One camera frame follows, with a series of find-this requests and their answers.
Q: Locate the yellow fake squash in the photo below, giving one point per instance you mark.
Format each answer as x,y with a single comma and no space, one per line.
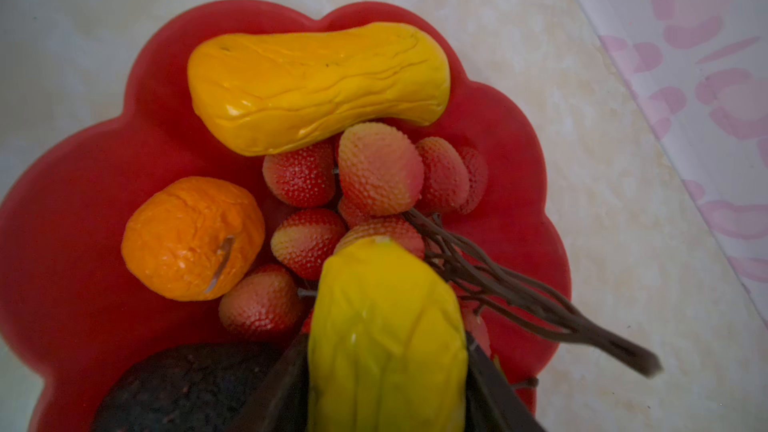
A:
273,93

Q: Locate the green yellow fake mango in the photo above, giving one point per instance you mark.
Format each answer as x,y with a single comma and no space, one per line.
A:
387,345

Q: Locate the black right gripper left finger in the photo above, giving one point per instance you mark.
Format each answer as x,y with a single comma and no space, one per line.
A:
281,402

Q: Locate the red lychee bunch with stem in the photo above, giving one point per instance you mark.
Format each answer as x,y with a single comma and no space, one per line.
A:
375,181

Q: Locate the orange fake tangerine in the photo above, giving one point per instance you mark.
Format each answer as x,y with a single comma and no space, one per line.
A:
195,239

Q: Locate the dark fake avocado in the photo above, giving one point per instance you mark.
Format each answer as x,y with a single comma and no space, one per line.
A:
195,387

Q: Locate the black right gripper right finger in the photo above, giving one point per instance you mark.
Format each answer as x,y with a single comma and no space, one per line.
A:
491,402

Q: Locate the red flower-shaped fruit bowl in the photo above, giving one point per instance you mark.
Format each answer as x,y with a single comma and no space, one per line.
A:
72,311

